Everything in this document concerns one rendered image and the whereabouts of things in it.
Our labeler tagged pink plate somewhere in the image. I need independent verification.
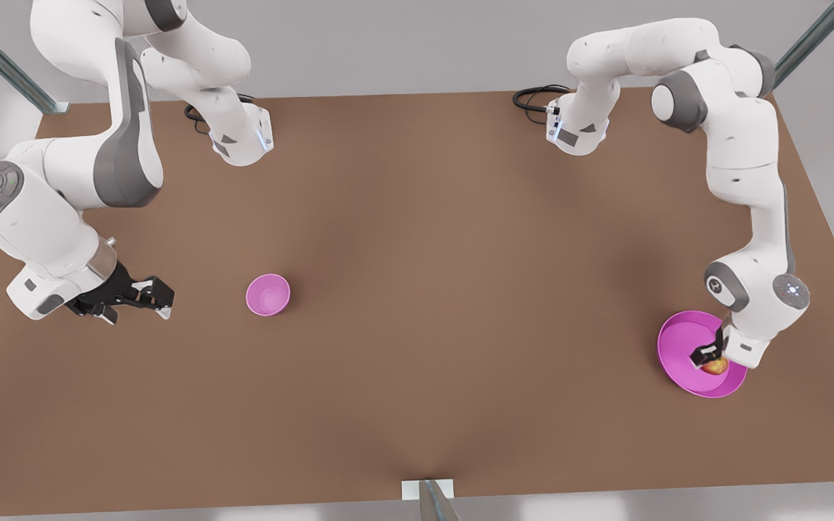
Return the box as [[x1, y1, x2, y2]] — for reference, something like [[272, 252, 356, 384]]
[[657, 310, 748, 399]]

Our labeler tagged pink bowl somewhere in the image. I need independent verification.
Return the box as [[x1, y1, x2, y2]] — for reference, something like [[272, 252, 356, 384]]
[[245, 274, 291, 318]]

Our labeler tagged silver frame post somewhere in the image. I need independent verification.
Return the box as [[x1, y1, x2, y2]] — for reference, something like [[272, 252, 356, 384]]
[[0, 7, 70, 115], [772, 0, 834, 90], [401, 478, 461, 521]]

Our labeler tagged black cable loop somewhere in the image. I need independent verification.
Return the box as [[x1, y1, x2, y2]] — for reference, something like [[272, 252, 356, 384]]
[[184, 93, 256, 136], [512, 85, 572, 125]]

